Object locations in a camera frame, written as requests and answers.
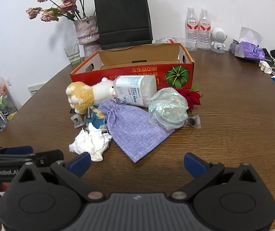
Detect purple textured vase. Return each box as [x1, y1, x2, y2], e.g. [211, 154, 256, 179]
[74, 15, 100, 58]

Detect black small item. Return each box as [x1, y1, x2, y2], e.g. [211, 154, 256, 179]
[264, 48, 275, 62]

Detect yellow and white plush toy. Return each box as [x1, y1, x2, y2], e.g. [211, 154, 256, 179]
[65, 77, 116, 114]

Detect clear plastic cup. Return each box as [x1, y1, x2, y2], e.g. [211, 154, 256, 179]
[64, 44, 81, 65]

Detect black paper bag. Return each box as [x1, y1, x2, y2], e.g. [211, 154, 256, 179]
[94, 0, 153, 50]

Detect blue snack packet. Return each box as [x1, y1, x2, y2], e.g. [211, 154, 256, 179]
[84, 106, 109, 134]

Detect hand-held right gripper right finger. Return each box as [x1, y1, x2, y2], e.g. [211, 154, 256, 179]
[169, 152, 264, 201]

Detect small clear plastic packet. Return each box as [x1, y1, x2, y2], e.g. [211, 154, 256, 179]
[185, 115, 201, 129]
[70, 114, 85, 128]

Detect red cardboard box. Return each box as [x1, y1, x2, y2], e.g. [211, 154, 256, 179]
[70, 43, 195, 90]

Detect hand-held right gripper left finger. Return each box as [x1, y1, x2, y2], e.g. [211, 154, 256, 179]
[11, 152, 104, 201]

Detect white plug adapter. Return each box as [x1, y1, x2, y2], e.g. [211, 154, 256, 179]
[259, 60, 274, 74]

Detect grey small box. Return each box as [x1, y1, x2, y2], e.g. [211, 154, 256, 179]
[229, 38, 240, 53]

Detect red fabric rose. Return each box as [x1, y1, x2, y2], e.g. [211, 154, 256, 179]
[176, 86, 203, 112]

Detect white vented appliance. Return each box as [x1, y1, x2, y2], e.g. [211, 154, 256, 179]
[27, 83, 46, 94]

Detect purple fabric pouch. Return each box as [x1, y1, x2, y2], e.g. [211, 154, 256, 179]
[97, 100, 176, 163]

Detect white tissue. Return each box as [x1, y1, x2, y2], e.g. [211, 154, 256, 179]
[69, 123, 113, 162]

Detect empty clear plastic bottle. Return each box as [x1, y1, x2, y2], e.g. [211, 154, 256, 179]
[152, 37, 188, 47]

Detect white robot figure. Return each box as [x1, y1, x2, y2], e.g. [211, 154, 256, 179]
[210, 27, 228, 53]

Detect clear water bottle red label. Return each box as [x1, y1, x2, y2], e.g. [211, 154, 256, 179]
[198, 8, 212, 51]
[186, 7, 199, 52]

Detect iridescent glitter plastic bag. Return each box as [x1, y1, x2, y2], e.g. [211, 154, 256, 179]
[148, 88, 189, 130]

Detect purple tissue pack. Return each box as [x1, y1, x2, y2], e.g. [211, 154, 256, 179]
[234, 27, 266, 60]

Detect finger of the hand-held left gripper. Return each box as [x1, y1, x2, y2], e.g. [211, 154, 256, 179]
[0, 146, 36, 161]
[30, 150, 64, 167]

